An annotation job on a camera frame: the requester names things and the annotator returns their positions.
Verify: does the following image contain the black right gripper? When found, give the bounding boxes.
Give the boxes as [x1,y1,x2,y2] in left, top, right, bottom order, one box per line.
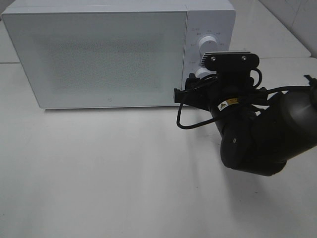
[174,70,264,116]

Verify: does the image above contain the white timer knob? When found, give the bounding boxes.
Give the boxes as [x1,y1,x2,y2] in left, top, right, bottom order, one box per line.
[195,67,216,79]

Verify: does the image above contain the white microwave door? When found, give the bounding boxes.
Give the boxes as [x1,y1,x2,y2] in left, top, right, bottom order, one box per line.
[3,12,186,109]

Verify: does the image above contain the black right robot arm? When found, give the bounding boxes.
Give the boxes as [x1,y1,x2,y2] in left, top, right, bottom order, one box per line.
[174,71,317,176]

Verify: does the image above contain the upper white power knob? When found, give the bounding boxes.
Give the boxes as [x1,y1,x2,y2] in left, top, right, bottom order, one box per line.
[198,35,218,55]

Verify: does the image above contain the white microwave oven body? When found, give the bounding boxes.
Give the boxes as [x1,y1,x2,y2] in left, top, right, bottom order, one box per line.
[1,0,236,109]

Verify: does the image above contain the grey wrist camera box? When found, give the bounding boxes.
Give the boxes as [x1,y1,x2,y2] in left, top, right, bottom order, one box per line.
[200,51,260,72]

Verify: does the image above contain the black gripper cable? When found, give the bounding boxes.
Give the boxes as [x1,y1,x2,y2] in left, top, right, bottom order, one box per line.
[176,68,317,129]

